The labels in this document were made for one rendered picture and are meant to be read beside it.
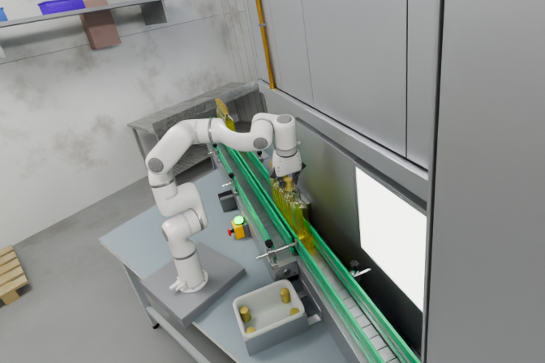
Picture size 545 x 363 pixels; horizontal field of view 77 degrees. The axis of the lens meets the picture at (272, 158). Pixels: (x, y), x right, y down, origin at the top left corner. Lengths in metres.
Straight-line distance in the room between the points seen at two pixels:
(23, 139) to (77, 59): 0.94
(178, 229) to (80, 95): 2.99
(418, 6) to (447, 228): 0.60
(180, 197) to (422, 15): 0.95
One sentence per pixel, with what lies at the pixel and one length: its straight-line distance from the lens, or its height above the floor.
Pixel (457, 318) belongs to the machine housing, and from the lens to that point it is 0.22.
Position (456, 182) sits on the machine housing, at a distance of 0.17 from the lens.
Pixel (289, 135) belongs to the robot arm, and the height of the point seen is 1.38.
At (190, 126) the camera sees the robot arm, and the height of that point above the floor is 1.46.
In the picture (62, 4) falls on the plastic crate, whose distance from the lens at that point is 3.68.
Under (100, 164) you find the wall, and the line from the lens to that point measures 4.31.
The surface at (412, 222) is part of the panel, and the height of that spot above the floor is 1.26.
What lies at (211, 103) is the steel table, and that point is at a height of 0.79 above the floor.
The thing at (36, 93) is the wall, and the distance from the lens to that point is 4.04.
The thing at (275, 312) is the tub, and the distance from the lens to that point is 1.36.
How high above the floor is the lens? 1.81
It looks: 26 degrees down
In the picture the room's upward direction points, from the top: 11 degrees counter-clockwise
